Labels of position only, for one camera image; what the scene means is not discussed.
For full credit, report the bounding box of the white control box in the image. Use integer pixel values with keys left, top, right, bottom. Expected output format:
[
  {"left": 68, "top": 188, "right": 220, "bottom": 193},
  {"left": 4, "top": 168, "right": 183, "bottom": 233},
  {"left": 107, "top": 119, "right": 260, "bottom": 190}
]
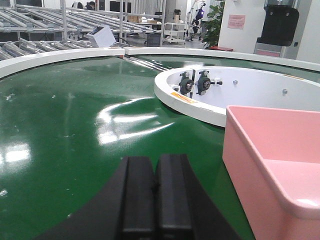
[{"left": 85, "top": 24, "right": 116, "bottom": 48}]

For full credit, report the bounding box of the green bearing block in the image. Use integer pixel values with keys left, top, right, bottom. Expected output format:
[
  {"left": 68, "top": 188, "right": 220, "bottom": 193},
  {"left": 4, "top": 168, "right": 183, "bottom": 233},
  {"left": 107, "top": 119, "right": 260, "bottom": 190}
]
[
  {"left": 178, "top": 71, "right": 194, "bottom": 95},
  {"left": 195, "top": 70, "right": 223, "bottom": 96}
]

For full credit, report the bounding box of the white wire cart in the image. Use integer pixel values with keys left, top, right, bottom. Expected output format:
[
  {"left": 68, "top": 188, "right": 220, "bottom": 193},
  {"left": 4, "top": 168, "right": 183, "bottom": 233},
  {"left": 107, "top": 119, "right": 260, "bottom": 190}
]
[{"left": 163, "top": 22, "right": 186, "bottom": 45}]

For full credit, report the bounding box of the pink plastic bin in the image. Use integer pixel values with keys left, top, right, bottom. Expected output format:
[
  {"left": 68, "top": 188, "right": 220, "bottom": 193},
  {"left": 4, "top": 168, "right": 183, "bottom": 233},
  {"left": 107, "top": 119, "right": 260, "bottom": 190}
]
[{"left": 222, "top": 105, "right": 320, "bottom": 240}]

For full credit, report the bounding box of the white inner conveyor ring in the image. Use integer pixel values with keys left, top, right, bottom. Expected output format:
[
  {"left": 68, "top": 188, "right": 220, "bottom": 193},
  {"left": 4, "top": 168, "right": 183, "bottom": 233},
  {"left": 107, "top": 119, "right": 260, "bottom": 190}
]
[{"left": 153, "top": 65, "right": 320, "bottom": 128}]

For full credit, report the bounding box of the white outer conveyor rim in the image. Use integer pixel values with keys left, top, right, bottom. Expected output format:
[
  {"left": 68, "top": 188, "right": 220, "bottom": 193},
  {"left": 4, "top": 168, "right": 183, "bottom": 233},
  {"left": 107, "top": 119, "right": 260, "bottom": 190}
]
[{"left": 0, "top": 47, "right": 320, "bottom": 78}]

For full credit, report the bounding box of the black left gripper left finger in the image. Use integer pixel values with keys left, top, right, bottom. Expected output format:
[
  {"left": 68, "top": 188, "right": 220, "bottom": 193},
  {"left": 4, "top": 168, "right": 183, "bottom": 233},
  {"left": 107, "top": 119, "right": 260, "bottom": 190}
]
[{"left": 36, "top": 156, "right": 156, "bottom": 240}]

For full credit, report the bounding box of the green bearing block left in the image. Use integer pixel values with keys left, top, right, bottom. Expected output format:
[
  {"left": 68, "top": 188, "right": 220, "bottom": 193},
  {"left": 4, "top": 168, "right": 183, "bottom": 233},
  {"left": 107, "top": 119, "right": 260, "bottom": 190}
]
[{"left": 178, "top": 71, "right": 194, "bottom": 95}]

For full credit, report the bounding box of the green bearing block right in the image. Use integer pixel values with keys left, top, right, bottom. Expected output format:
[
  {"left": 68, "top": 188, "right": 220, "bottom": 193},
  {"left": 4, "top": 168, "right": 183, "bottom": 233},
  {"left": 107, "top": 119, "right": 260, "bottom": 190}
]
[{"left": 195, "top": 70, "right": 223, "bottom": 96}]

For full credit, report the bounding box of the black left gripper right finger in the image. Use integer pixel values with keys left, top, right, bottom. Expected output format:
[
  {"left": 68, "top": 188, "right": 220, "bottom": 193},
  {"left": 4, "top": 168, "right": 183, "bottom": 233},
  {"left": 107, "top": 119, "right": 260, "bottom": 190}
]
[{"left": 155, "top": 154, "right": 240, "bottom": 240}]

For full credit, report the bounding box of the green potted plant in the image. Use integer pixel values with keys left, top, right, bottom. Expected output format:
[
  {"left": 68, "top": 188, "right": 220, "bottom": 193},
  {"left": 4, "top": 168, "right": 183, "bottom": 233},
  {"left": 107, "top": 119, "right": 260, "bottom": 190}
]
[{"left": 201, "top": 0, "right": 226, "bottom": 49}]

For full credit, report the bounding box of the pink wall notice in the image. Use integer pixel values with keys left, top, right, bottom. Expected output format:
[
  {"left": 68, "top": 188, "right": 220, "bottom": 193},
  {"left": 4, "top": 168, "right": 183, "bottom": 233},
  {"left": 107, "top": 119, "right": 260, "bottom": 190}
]
[{"left": 227, "top": 14, "right": 246, "bottom": 30}]

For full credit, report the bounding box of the black water dispenser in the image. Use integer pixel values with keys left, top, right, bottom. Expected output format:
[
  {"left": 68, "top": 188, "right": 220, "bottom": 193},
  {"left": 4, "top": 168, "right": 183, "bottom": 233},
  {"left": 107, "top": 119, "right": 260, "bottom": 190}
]
[{"left": 254, "top": 0, "right": 300, "bottom": 58}]

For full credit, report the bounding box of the metal roller conveyor rack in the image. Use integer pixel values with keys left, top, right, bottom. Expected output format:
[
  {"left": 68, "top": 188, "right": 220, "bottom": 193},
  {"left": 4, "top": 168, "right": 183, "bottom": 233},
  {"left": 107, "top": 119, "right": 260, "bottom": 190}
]
[{"left": 0, "top": 0, "right": 164, "bottom": 61}]

